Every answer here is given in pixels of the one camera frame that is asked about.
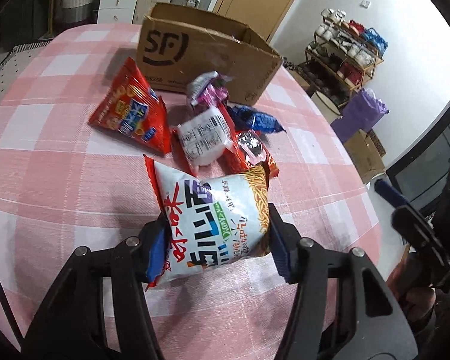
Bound red packet black label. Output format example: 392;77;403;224
230;130;280;180

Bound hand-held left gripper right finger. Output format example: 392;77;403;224
268;202;415;360

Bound pink checked tablecloth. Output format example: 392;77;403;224
0;22;383;360

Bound silver purple snack packet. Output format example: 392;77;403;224
187;70;230;109

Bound brown paper bag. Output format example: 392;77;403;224
343;129;386;184

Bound wooden door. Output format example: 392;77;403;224
214;0;314;43

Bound red white small packet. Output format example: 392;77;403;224
172;105;236;176

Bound white drawer cabinet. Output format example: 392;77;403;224
97;0;143;25

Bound white noodle snack bag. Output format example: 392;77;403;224
144;154;272;292

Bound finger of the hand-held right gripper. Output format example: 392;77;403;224
391;205;450;289
374;178;411;209

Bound wooden shoe rack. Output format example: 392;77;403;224
305;7;385;107

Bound red chip bag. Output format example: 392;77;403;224
89;57;172;155

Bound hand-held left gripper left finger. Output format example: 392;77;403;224
20;217;169;360

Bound blue snack packet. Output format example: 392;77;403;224
227;104;287;134

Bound purple bag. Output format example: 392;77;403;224
330;88;390;144

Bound cream waste bin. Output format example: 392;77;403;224
309;92;344;118

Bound rows of stored sneakers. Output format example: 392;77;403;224
317;7;389;83

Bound dark glass panel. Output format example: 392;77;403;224
385;82;450;214

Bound cardboard box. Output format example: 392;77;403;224
136;2;284;106

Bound grey white laundry basket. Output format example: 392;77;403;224
58;0;96;25

